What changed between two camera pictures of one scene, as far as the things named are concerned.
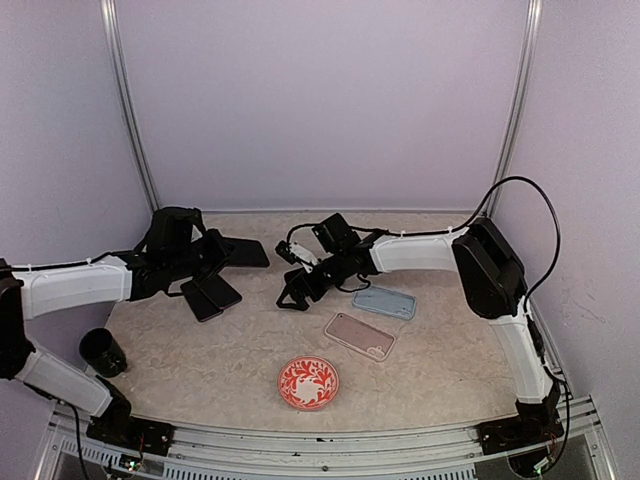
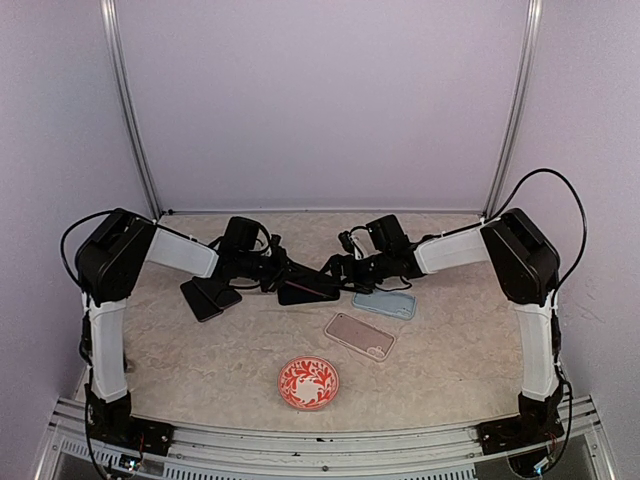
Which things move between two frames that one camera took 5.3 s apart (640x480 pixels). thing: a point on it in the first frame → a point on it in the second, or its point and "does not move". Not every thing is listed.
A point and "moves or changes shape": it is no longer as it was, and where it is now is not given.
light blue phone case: (385, 301) does not move
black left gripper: (218, 248) → (283, 272)
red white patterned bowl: (308, 383) does not move
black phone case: (244, 252) moves or changes shape
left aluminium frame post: (110, 13) does not move
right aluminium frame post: (532, 28) does not move
